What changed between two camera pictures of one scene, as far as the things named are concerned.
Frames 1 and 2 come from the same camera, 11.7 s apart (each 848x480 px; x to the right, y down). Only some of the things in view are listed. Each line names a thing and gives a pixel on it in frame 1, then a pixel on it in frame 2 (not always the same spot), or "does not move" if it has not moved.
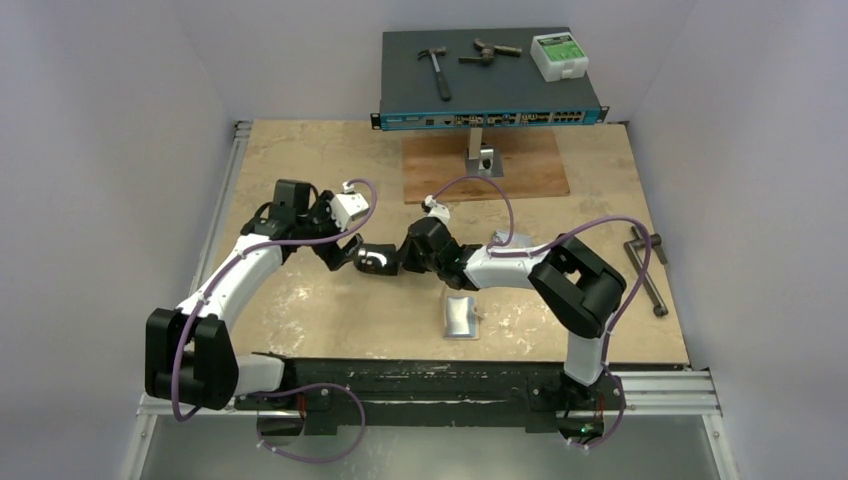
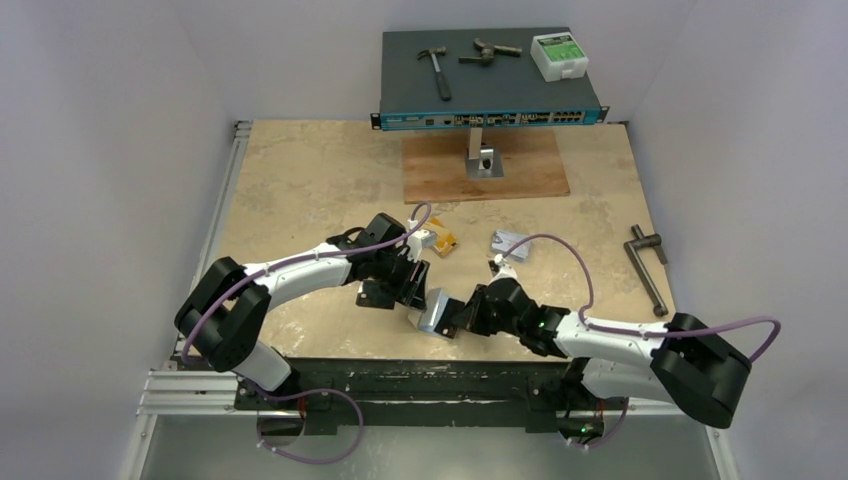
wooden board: (531, 160) does not move
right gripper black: (400, 255) → (478, 309)
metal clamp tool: (489, 50) does not move
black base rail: (439, 392) does not move
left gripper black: (333, 255) → (415, 275)
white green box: (558, 56) does not move
